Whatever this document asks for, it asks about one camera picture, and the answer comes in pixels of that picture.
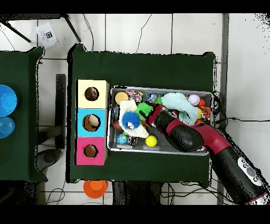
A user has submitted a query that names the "green spiky rubber ball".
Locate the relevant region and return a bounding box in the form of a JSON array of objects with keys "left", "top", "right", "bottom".
[{"left": 134, "top": 102, "right": 153, "bottom": 120}]

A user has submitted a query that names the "shallow wire mesh bin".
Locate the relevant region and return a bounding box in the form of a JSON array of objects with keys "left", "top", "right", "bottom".
[{"left": 106, "top": 85, "right": 214, "bottom": 157}]

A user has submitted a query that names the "mint knitted cloth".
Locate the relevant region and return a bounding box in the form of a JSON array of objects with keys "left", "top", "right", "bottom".
[{"left": 161, "top": 92, "right": 199, "bottom": 126}]

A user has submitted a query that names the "translucent blue plastic cup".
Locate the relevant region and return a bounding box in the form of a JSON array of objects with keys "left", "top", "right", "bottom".
[{"left": 0, "top": 116, "right": 16, "bottom": 139}]

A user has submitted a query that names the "wooden box with three holes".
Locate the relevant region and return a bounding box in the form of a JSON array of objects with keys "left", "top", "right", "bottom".
[{"left": 75, "top": 79, "right": 110, "bottom": 166}]

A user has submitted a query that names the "small globe ball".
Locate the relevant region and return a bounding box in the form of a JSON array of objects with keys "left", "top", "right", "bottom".
[{"left": 116, "top": 133, "right": 129, "bottom": 145}]

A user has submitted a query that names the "white baseball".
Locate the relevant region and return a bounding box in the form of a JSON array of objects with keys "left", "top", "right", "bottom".
[{"left": 187, "top": 94, "right": 200, "bottom": 106}]

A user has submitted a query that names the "black power cable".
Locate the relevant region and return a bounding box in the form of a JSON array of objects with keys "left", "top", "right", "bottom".
[{"left": 213, "top": 117, "right": 270, "bottom": 130}]

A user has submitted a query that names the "orange plastic cone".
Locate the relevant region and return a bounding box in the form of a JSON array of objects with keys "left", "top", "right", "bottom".
[{"left": 83, "top": 180, "right": 109, "bottom": 199}]

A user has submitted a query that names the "orange round sponge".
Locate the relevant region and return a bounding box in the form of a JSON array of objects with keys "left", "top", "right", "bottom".
[{"left": 114, "top": 91, "right": 130, "bottom": 105}]

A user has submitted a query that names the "black tripod stand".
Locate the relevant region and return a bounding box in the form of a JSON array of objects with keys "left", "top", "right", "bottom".
[{"left": 0, "top": 14, "right": 82, "bottom": 43}]

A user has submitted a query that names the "blue plastic bowl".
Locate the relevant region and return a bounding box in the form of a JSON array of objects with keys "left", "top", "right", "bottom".
[{"left": 0, "top": 84, "right": 19, "bottom": 117}]

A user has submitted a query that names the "dark green tablecloth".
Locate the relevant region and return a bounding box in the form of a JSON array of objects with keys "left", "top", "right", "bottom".
[{"left": 66, "top": 43, "right": 217, "bottom": 189}]

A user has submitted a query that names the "white printed card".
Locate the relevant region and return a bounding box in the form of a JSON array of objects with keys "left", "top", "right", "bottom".
[{"left": 34, "top": 22, "right": 59, "bottom": 50}]

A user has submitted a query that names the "yellow ball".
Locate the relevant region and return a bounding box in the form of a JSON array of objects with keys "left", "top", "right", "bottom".
[{"left": 145, "top": 135, "right": 158, "bottom": 148}]

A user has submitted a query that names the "cream knitted cloth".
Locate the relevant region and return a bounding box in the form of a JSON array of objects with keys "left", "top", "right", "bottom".
[{"left": 118, "top": 99, "right": 150, "bottom": 138}]

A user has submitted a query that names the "green cloth covered side table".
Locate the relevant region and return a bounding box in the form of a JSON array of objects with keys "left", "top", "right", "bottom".
[{"left": 0, "top": 46, "right": 48, "bottom": 183}]

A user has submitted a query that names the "grey round base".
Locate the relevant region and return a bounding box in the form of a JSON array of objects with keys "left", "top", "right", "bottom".
[{"left": 35, "top": 148, "right": 62, "bottom": 172}]

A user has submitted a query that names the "blue fuzzy ball with eyes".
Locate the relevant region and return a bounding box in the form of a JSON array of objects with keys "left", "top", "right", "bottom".
[{"left": 121, "top": 111, "right": 141, "bottom": 130}]

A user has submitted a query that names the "black flat panel stand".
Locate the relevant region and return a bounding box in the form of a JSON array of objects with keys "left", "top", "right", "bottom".
[{"left": 55, "top": 73, "right": 66, "bottom": 150}]

